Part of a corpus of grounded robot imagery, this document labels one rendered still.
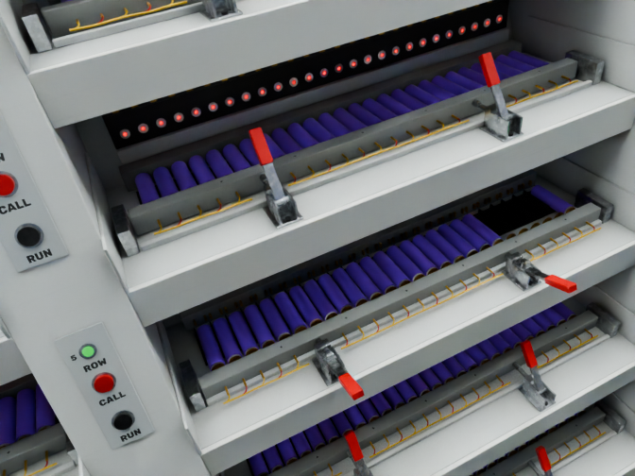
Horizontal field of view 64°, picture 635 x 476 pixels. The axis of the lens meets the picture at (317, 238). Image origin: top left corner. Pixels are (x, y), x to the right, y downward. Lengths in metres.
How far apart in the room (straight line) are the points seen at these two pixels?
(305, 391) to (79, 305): 0.25
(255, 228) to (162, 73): 0.16
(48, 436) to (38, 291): 0.19
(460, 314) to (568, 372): 0.24
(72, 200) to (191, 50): 0.15
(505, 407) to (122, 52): 0.63
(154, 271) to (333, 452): 0.35
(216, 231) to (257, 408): 0.20
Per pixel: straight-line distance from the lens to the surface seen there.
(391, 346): 0.60
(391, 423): 0.72
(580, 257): 0.73
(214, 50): 0.46
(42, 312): 0.48
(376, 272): 0.65
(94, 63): 0.44
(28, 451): 0.62
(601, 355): 0.86
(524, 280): 0.66
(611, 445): 0.99
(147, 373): 0.50
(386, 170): 0.54
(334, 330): 0.59
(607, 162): 0.78
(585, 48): 0.76
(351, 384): 0.52
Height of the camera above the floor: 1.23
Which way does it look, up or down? 20 degrees down
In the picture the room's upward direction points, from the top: 16 degrees counter-clockwise
